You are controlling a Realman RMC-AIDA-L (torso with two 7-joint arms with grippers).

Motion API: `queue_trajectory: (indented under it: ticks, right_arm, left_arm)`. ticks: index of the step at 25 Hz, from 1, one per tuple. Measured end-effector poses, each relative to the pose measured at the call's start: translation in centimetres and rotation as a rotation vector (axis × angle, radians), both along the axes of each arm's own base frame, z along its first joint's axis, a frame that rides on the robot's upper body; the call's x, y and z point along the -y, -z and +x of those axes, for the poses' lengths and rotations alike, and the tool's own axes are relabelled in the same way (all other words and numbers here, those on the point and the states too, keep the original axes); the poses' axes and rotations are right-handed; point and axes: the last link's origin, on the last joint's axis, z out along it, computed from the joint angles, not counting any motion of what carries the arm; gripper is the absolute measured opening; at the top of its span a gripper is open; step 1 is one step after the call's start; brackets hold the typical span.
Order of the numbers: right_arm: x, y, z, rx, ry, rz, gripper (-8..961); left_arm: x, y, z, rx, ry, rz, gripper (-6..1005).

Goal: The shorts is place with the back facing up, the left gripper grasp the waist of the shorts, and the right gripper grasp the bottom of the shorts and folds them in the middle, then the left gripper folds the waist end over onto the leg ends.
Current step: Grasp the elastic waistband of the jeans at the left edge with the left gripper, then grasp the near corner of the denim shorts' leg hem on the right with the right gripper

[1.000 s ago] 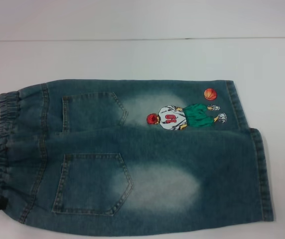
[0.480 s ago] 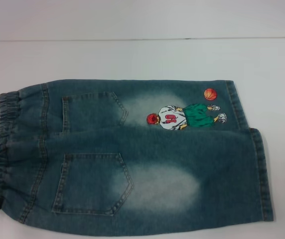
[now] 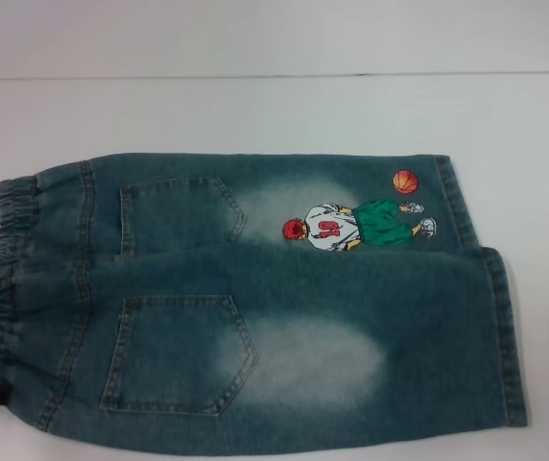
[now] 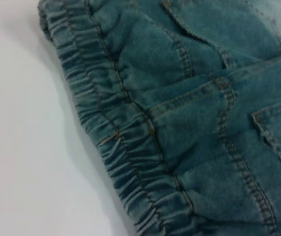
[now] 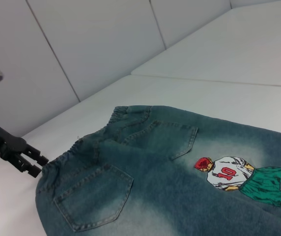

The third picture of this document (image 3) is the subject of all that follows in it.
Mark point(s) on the blue denim shorts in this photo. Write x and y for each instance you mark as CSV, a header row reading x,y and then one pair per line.
x,y
265,307

